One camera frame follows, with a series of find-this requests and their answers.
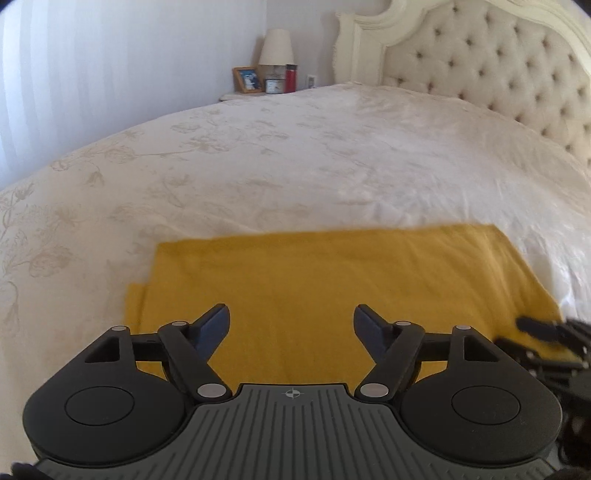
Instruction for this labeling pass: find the white sheer curtain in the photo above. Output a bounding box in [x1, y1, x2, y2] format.
[0, 0, 107, 190]

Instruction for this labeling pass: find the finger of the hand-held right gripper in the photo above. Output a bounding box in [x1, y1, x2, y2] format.
[516, 316, 571, 343]
[494, 338, 591, 373]

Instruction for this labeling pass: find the table lamp with cream shade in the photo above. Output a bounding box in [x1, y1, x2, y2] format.
[257, 28, 295, 80]

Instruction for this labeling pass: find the bed with cream floral bedspread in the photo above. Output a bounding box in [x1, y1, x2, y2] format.
[0, 82, 591, 462]

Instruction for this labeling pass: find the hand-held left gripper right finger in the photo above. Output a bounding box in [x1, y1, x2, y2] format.
[353, 304, 513, 400]

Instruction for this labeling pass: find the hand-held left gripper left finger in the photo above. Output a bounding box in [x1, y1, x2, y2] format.
[76, 304, 233, 401]

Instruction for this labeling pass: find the yellow knit sweater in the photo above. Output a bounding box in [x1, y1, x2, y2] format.
[122, 223, 566, 393]

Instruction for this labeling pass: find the white nightstand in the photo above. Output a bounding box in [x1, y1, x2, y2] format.
[218, 90, 278, 103]

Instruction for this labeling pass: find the cream tufted headboard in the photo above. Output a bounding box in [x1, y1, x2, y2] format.
[335, 0, 591, 172]

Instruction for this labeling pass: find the wooden photo frame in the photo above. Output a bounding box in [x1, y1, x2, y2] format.
[232, 67, 262, 95]

